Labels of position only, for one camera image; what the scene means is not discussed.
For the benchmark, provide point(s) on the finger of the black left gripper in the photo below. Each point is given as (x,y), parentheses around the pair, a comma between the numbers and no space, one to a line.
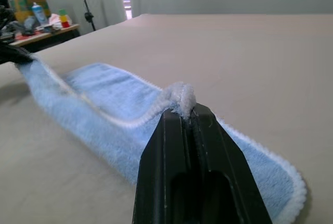
(13,53)

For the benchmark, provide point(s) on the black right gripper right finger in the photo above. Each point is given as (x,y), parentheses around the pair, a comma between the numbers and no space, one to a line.
(223,161)

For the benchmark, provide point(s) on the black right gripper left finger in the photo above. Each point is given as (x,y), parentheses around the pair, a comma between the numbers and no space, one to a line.
(161,161)

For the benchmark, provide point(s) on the light blue fluffy towel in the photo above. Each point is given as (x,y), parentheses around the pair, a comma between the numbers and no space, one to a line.
(104,99)

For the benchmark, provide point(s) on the wooden side table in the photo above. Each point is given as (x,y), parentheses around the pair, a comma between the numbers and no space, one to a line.
(39,36)

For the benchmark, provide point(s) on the grey crumpled bag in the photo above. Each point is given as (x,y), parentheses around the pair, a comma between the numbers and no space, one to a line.
(29,24)

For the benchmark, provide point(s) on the blue and white spray can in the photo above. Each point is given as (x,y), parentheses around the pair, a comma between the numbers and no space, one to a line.
(39,13)

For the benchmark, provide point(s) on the white and pink cloth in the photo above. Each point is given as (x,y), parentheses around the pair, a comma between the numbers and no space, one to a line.
(54,20)

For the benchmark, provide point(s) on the cardboard box with green print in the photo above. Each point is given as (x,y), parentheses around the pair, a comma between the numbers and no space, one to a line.
(26,0)

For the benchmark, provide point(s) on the stack of coloured cubes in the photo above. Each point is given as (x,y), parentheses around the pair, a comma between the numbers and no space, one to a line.
(64,18)

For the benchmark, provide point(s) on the black tripod with phone holder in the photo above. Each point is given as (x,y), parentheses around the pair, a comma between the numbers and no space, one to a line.
(88,15)

